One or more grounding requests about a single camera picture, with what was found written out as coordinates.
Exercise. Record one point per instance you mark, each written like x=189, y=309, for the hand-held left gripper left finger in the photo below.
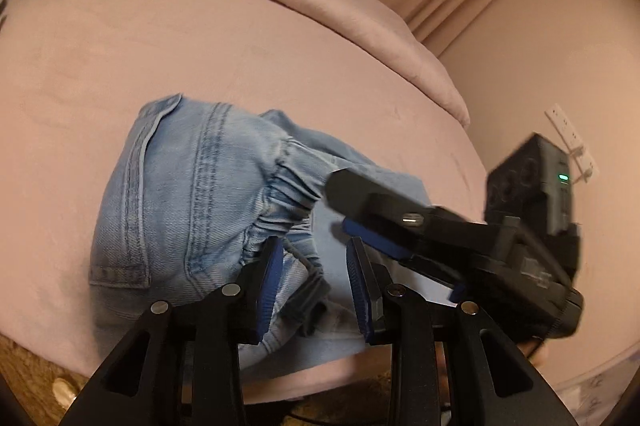
x=267, y=291

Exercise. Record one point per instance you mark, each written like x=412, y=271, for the pink bed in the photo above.
x=125, y=56

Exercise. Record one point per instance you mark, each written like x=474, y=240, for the light blue denim pants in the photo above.
x=200, y=186

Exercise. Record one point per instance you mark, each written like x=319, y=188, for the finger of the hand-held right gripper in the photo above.
x=380, y=238
x=380, y=201

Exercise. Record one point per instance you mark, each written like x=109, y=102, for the white wall socket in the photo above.
x=570, y=136

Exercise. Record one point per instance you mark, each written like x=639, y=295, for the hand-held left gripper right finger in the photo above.
x=360, y=291

